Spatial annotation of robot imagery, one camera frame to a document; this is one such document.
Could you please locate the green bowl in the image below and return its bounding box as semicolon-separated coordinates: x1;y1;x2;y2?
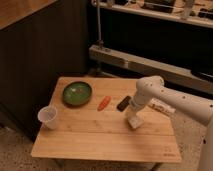
62;81;92;106

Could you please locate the metal shelf post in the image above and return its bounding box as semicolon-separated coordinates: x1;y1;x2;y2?
96;0;103;49

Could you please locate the metal shelf rack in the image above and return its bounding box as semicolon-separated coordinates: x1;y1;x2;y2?
89;0;213;96

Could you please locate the wooden folding table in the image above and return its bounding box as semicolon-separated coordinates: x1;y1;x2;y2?
31;77;181;163

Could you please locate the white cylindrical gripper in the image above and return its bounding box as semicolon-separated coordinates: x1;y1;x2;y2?
125;94;149;119

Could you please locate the white sponge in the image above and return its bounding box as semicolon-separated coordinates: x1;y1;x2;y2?
127;115;142;129

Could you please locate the black rectangular block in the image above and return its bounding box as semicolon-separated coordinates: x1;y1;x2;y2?
117;96;131;111

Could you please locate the white ceramic cup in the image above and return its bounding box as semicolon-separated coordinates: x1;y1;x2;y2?
38;106;58;130

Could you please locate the dark wooden cabinet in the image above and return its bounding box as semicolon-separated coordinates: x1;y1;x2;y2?
0;0;88;140

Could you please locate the orange carrot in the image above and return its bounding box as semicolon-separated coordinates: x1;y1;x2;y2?
97;96;111;111

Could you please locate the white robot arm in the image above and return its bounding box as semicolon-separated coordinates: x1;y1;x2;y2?
126;76;213;171

